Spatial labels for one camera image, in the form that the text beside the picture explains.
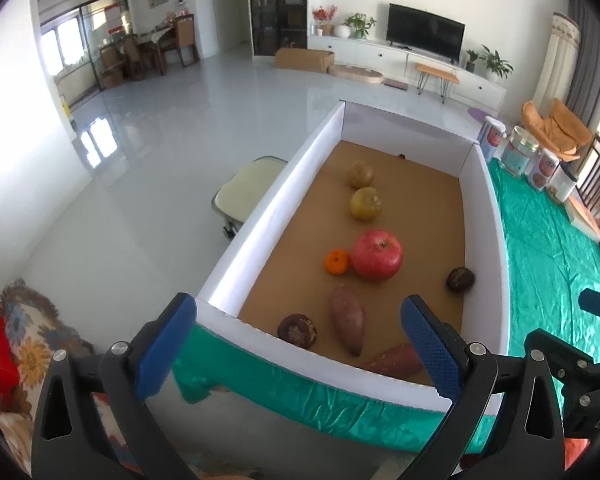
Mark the black television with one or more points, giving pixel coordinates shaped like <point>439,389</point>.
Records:
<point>425,30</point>

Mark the wooden stool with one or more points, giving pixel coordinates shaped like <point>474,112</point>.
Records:
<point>436,72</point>

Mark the black lid jar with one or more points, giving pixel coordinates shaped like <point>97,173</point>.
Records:
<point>564,185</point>

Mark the orange lounge chair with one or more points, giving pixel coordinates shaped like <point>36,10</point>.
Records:
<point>555,127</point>

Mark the green plant in white vase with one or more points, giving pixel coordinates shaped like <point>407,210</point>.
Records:
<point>357,25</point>

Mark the dark glass cabinet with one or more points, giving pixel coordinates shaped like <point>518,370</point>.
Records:
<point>277,5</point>

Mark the beige padded stool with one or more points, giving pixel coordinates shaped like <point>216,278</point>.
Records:
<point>247,187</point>

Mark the red apple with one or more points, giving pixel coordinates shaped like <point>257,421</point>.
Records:
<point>376,255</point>

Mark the small orange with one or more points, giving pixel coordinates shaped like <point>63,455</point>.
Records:
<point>337,262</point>

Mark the small green potted plant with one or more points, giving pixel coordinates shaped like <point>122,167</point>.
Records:
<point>471,60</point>

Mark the dark brown water chestnut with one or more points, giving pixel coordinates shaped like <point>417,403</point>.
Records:
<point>460,280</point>

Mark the standing air conditioner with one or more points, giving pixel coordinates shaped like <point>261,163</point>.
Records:
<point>560,60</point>

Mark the floral sofa cover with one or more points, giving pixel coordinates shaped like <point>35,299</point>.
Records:
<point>35,340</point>

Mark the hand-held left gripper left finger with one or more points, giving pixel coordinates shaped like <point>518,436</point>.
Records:
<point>165,345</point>

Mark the wooden dining chair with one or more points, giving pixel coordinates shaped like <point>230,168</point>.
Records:
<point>185,40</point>
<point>132,57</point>

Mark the brownish green pear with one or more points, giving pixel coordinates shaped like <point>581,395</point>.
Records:
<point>361,174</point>

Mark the glass sliding door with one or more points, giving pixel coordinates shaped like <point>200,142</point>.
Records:
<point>85,35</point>

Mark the large green potted plant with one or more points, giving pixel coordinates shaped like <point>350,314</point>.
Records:
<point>497,62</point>

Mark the grey curtain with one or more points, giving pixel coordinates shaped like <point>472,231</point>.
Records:
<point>587,55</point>

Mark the brown cardboard box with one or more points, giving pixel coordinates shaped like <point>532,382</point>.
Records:
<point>302,60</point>

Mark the red label can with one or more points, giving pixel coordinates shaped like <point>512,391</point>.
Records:
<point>545,169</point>
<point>491,137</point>

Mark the dark brown mangosteen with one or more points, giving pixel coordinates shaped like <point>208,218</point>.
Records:
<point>296,331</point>

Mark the green tablecloth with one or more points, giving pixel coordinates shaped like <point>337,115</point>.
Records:
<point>545,260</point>

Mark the white cardboard box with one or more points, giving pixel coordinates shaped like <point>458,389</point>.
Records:
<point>290,160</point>

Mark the wooden dining table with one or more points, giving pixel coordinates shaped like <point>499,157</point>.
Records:
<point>157,42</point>

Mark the clear glass jar gold lid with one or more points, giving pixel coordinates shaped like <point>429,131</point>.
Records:
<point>520,152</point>

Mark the yellow green pear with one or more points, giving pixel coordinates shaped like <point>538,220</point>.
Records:
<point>365,204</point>

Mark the red flowers in vase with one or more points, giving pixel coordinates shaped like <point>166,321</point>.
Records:
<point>325,16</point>

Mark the purple round mat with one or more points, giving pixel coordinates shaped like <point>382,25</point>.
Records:
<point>477,115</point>

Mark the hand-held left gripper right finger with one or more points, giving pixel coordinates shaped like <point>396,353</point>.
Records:
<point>430,345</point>

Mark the brown sweet potato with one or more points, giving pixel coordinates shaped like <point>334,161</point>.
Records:
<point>347,322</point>
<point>395,360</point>

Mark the round beige floor mat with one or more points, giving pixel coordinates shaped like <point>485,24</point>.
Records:
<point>355,75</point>

